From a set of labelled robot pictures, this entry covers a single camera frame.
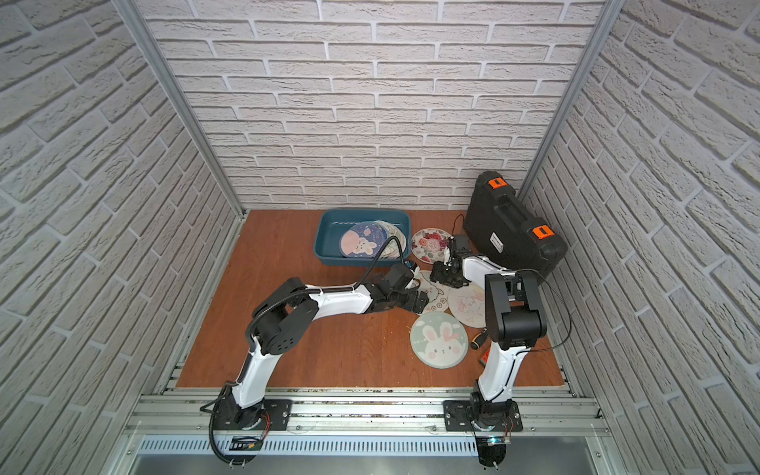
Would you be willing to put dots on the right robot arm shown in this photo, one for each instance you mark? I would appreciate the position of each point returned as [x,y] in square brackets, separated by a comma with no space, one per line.
[514,322]

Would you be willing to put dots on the white alpaca coaster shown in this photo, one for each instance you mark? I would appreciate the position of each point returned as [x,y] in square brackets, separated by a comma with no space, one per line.
[437,294]

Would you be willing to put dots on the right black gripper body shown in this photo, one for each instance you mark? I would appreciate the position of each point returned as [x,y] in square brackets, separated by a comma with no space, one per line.
[443,273]

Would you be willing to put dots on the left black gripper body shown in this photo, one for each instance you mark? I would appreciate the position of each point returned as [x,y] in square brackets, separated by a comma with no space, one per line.
[416,300]

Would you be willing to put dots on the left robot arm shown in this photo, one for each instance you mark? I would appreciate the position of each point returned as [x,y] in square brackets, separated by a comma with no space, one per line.
[282,320]

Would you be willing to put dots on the red rose floral coaster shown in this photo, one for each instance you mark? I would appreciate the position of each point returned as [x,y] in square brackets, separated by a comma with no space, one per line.
[430,245]

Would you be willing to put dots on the yellow black screwdriver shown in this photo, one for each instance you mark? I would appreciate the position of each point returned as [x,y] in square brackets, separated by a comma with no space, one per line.
[479,340]

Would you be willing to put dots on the pale moon bunny coaster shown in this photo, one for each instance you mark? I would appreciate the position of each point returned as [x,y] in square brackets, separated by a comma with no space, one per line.
[467,304]

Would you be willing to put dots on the blue denim bears coaster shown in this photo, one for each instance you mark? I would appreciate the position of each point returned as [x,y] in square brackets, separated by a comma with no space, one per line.
[392,250]

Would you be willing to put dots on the black tool case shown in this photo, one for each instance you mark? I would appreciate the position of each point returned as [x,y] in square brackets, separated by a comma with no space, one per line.
[507,232]

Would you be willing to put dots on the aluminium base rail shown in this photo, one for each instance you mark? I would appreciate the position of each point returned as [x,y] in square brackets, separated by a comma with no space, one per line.
[360,422]

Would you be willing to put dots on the teal plastic storage box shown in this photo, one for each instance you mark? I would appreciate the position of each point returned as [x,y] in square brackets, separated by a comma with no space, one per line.
[336,222]

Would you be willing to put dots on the green bunny coaster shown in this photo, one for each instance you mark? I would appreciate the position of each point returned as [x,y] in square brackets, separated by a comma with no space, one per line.
[439,340]

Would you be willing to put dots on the purple bunny coaster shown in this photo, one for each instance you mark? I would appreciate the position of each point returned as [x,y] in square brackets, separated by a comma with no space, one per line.
[363,240]

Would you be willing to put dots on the red black screwdriver tool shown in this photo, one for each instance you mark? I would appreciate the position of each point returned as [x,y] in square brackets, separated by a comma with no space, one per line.
[484,358]

